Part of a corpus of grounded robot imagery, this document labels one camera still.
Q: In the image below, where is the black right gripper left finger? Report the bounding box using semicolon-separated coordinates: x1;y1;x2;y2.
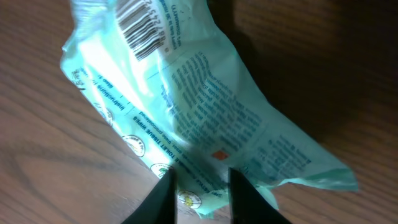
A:
121;169;177;224

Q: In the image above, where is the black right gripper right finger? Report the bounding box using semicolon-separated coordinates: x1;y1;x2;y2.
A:
229;168;291;224

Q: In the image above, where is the mint green wipe packet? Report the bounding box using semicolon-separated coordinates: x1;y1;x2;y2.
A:
60;0;358;217

